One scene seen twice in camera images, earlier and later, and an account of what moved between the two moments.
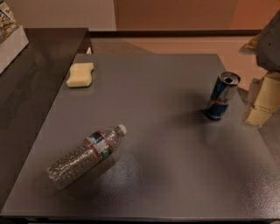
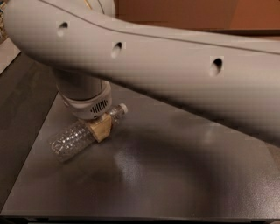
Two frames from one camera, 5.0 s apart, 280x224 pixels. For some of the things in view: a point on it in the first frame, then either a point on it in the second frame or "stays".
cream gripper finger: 267,101 -> 89,99
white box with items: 13,38 stays
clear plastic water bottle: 82,156 -> 79,135
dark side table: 28,91 stays
